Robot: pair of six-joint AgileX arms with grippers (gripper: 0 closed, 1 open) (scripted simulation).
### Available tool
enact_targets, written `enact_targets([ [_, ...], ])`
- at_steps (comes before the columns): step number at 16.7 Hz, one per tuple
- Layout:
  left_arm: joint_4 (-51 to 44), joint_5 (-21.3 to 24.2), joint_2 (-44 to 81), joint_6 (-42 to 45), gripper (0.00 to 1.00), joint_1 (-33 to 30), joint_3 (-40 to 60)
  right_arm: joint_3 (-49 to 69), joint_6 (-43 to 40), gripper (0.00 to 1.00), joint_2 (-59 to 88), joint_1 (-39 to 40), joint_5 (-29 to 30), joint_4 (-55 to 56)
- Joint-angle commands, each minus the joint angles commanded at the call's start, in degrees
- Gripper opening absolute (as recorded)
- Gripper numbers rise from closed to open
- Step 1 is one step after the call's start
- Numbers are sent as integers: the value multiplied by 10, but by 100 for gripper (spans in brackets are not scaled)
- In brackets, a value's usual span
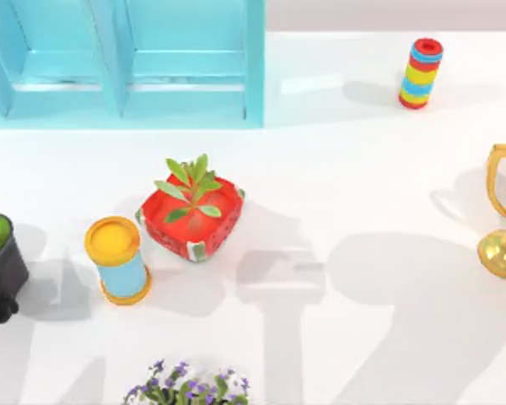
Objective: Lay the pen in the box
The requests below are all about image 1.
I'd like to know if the stack of coloured rings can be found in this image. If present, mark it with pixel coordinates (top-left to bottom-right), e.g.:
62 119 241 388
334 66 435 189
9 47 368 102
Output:
398 37 444 111

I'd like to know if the gold trophy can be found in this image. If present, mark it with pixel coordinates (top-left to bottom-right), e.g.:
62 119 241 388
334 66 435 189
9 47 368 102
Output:
477 143 506 280

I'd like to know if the light blue rack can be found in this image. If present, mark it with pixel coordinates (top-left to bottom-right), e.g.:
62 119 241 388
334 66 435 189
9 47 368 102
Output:
0 0 266 130

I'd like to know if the purple flower plant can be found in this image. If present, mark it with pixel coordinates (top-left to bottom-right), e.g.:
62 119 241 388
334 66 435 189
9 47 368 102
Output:
123 359 251 405

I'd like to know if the yellow and blue can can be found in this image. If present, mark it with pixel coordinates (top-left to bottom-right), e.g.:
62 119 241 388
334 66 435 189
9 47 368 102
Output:
83 216 153 307

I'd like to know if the red square plant pot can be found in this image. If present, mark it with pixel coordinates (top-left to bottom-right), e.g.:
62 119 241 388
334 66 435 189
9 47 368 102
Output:
135 153 246 264

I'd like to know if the black pot with green moss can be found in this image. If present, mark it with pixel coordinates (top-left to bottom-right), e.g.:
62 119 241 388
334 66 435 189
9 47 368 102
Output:
0 209 30 303

